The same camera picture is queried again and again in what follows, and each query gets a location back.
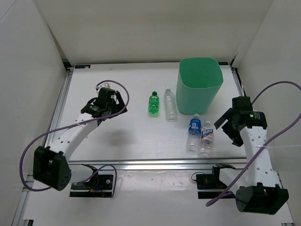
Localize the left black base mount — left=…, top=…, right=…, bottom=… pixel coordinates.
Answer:
left=69, top=164, right=118, bottom=198

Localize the green plastic bottle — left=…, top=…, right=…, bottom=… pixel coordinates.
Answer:
left=148, top=91, right=159, bottom=117

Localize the clear bottle white cap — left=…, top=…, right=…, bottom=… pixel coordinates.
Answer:
left=164, top=87, right=177, bottom=121

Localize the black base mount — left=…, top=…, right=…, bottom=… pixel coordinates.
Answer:
left=190, top=164, right=236, bottom=199
left=69, top=164, right=118, bottom=198

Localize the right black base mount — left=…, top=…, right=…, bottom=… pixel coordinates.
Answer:
left=190, top=164, right=236, bottom=199

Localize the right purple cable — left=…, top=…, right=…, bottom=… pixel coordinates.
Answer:
left=206, top=81, right=301, bottom=207

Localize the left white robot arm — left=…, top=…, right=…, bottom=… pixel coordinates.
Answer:
left=33, top=88, right=127, bottom=191

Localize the blue label plastic bottle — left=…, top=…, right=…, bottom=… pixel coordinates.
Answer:
left=187, top=113, right=201, bottom=153

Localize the orange white label bottle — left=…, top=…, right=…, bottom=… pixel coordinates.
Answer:
left=200, top=121, right=214, bottom=156

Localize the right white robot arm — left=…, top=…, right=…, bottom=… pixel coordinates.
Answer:
left=207, top=107, right=289, bottom=215

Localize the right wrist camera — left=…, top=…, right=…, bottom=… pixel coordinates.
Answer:
left=232, top=96, right=253, bottom=116

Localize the green plastic bin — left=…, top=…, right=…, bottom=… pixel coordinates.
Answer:
left=175, top=57, right=223, bottom=114

